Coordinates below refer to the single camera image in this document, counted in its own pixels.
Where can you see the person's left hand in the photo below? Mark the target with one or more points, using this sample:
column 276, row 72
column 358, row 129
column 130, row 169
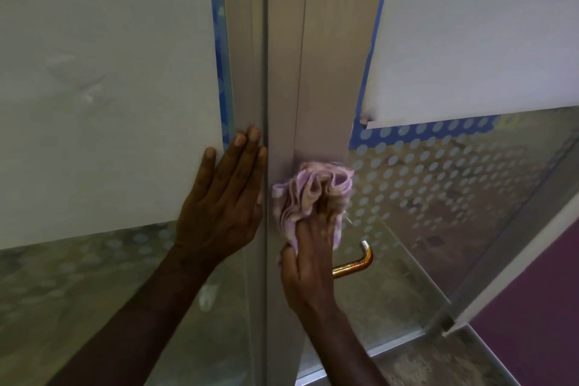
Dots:
column 221, row 214

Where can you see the person's right hand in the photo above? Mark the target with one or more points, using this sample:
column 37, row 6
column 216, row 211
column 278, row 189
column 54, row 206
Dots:
column 312, row 272

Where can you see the purple striped cleaning cloth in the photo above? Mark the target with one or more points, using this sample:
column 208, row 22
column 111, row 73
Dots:
column 307, row 191

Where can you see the person's left forearm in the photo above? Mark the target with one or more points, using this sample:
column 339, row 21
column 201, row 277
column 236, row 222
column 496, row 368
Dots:
column 135, row 327

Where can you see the person's right forearm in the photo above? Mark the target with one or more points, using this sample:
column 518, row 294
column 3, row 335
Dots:
column 344, row 354

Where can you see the aluminium framed glass door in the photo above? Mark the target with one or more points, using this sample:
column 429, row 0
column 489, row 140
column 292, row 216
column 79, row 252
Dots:
column 316, row 60

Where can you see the white paper sheet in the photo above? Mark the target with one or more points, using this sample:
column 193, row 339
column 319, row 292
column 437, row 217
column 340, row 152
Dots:
column 104, row 82
column 475, row 37

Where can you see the dotted glass partition panel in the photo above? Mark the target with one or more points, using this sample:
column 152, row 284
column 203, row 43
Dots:
column 244, row 37

